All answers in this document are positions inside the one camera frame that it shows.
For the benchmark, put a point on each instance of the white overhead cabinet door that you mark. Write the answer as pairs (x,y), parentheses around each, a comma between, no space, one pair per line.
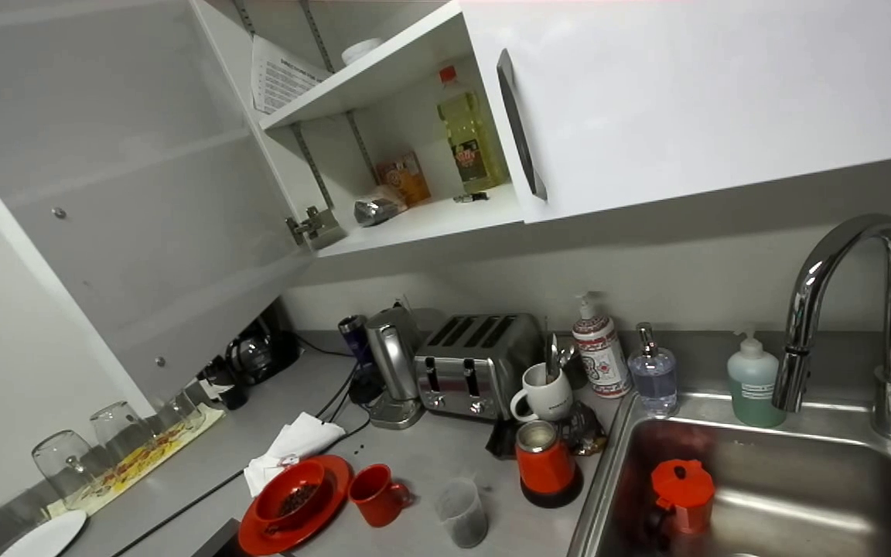
(138,154)
(726,94)

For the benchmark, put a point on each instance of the metal cabinet hinge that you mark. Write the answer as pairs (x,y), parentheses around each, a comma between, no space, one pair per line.
(313,227)

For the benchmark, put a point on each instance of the white overhead cabinet box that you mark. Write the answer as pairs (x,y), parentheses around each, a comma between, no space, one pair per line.
(424,222)

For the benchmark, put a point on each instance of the clear drinking glass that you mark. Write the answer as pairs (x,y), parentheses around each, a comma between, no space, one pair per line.
(112,422)
(60,457)

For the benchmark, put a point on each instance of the yellow printed board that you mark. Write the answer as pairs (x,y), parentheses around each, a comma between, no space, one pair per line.
(138,466)

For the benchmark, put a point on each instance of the white plate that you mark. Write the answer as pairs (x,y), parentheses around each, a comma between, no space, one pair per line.
(46,536)

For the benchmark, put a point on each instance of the black box device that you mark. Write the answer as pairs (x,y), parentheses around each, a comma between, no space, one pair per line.
(254,357)

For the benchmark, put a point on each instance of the black flat object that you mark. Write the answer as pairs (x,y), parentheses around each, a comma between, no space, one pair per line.
(217,541)

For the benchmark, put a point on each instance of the plain white folded towel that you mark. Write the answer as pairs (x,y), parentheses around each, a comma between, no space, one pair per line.
(295,439)

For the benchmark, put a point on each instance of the red bowl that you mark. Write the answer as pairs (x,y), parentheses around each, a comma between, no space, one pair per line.
(292,497)

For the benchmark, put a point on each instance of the dark blue travel mug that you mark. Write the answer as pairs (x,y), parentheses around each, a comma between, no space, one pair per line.
(354,335)

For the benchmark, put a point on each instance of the silver foil object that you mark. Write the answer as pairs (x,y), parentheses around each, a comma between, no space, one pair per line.
(377,210)

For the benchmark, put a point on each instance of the small white bowl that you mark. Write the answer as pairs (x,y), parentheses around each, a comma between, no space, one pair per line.
(361,47)

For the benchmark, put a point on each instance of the red plate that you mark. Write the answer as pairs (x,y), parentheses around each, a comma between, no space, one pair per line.
(327,510)

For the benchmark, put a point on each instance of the stainless steel electric kettle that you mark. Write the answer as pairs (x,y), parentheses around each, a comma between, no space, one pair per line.
(397,360)

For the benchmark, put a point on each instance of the orange snack bag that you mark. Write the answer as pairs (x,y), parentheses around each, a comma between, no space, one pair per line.
(408,178)

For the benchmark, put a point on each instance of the red cup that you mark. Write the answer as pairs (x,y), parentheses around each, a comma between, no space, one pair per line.
(377,497)

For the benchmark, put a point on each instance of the yellow green box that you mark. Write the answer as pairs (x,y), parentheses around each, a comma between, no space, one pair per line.
(471,141)

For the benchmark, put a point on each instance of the stainless steel four-slot toaster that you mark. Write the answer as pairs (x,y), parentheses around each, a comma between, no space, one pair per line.
(471,367)

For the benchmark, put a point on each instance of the small clear plastic cup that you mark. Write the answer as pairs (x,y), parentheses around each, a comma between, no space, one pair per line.
(463,510)

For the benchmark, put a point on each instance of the dark hanging blade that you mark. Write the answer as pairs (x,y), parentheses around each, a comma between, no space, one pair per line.
(520,128)

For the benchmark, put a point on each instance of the white mug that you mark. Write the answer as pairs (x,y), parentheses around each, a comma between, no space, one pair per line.
(543,397)

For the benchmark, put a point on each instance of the dark utensil in mug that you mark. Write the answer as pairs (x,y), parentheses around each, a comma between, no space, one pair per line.
(553,353)

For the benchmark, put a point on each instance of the red-orange canister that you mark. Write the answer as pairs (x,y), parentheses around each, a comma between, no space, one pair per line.
(545,466)

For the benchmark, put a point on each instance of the white bottle with red pattern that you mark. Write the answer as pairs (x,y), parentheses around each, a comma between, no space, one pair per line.
(602,357)

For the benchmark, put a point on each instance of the clear soap dispenser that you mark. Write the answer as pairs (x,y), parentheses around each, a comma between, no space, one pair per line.
(654,374)

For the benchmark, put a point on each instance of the red pot with lid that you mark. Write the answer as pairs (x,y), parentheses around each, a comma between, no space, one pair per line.
(682,497)

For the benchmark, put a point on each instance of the green soap dispenser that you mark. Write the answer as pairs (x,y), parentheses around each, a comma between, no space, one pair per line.
(753,385)

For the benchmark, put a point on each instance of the stainless steel sink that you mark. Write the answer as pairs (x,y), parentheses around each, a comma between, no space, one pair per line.
(796,497)

